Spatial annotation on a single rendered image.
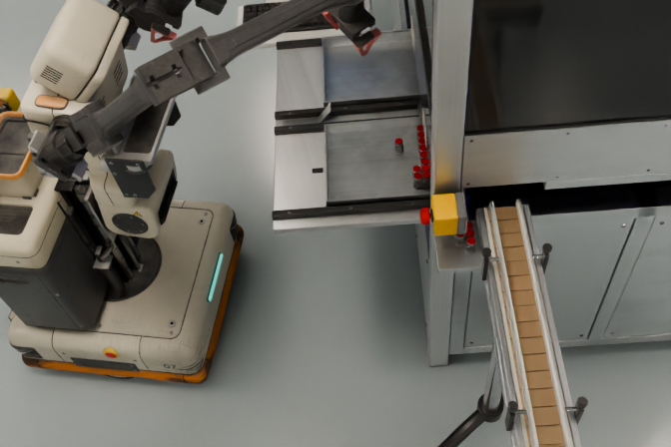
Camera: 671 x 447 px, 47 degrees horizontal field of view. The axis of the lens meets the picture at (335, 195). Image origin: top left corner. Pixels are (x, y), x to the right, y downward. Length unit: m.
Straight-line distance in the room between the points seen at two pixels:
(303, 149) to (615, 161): 0.80
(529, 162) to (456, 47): 0.41
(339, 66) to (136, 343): 1.09
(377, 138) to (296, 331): 0.95
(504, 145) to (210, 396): 1.48
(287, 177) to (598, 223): 0.81
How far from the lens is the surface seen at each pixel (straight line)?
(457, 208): 1.77
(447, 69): 1.52
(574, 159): 1.81
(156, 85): 1.45
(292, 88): 2.25
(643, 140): 1.81
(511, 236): 1.86
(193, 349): 2.55
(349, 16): 1.70
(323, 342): 2.76
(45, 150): 1.84
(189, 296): 2.61
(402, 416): 2.64
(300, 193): 2.01
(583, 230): 2.07
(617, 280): 2.33
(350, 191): 1.99
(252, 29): 1.49
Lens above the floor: 2.48
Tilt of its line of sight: 54 degrees down
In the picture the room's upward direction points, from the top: 9 degrees counter-clockwise
